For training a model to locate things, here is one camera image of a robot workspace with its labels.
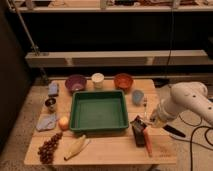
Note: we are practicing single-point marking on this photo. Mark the green plastic tray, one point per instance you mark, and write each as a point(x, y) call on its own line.
point(95, 111)

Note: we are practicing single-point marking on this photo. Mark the purple bowl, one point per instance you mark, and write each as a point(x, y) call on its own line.
point(75, 82)

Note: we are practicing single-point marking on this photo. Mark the bunch of red grapes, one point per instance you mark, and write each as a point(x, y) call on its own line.
point(46, 151)

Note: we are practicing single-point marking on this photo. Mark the blue mug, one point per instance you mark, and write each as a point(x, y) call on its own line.
point(137, 97)

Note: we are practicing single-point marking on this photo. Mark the lower metal shelf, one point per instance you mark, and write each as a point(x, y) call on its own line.
point(118, 58)

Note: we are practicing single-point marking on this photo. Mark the white cup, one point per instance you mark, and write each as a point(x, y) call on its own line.
point(97, 79)

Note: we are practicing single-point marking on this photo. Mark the small metal cup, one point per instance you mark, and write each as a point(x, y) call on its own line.
point(50, 103)

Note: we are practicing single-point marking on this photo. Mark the black rectangular case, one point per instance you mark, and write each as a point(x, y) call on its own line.
point(139, 138)

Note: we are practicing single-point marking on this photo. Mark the wooden table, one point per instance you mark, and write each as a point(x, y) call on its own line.
point(108, 149)

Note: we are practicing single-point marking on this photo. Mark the orange bowl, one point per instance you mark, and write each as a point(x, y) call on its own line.
point(123, 81)

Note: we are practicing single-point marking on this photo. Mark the blue cloth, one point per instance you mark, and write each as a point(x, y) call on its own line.
point(47, 122)

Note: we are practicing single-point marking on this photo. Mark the yellow banana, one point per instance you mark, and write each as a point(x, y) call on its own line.
point(78, 145)

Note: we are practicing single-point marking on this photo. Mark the orange apple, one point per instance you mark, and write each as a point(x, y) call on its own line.
point(63, 123)

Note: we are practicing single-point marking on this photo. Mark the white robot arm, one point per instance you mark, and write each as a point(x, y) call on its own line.
point(183, 96)

